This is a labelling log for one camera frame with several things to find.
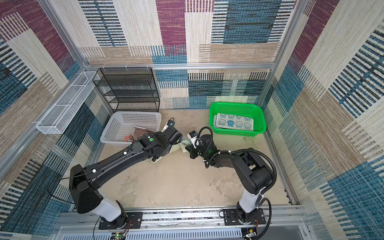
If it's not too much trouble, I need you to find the red pink towel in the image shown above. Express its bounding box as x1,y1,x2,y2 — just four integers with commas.
125,126,154,143

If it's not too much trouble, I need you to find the blue bunny pattern towel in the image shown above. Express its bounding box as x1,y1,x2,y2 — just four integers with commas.
213,113,254,131

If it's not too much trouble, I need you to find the pale green teal towel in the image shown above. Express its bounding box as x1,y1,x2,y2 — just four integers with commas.
151,141,190,164

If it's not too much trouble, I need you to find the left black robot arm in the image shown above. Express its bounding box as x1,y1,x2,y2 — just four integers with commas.
69,126,183,229

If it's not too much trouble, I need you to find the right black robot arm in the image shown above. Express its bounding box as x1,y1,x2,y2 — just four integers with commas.
186,131,277,225

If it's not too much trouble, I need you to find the white plastic laundry basket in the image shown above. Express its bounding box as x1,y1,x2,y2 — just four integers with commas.
100,111,162,147

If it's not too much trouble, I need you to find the green plastic basket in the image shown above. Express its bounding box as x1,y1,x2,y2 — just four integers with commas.
209,102,267,137

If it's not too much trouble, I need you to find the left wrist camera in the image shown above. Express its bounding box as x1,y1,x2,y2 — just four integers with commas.
162,118,175,132

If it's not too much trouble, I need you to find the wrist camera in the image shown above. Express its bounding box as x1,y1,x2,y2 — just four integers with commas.
162,118,175,132
187,131,200,149

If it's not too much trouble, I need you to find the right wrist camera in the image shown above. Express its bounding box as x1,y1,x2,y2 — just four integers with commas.
187,131,200,149

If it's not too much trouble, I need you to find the black wire shelf rack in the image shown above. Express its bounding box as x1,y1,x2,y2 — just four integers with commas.
93,67,160,113

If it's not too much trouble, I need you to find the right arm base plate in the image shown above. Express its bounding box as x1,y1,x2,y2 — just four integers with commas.
219,208,267,226

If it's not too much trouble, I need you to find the black corrugated cable conduit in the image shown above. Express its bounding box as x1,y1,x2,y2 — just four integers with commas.
197,125,278,240

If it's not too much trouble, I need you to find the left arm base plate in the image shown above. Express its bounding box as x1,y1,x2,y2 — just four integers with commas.
98,212,143,230

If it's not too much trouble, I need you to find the aluminium front rail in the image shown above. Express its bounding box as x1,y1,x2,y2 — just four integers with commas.
50,205,316,240

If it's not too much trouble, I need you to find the white wire mesh tray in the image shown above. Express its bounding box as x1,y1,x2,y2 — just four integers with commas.
36,72,96,135

